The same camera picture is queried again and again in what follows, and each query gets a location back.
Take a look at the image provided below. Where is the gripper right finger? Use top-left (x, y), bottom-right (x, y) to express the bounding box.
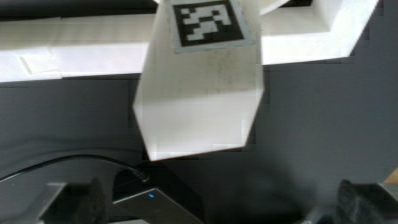
top-left (333, 180), bottom-right (398, 224)

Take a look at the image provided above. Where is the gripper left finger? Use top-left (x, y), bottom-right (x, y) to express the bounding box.
top-left (38, 181), bottom-right (108, 224)

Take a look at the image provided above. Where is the white stool leg with tag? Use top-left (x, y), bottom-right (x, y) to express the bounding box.
top-left (132, 0), bottom-right (264, 161)

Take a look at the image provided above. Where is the black cable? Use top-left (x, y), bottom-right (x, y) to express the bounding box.
top-left (0, 153), bottom-right (150, 184)

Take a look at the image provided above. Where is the white L-shaped obstacle wall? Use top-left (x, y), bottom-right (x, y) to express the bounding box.
top-left (0, 0), bottom-right (378, 83)

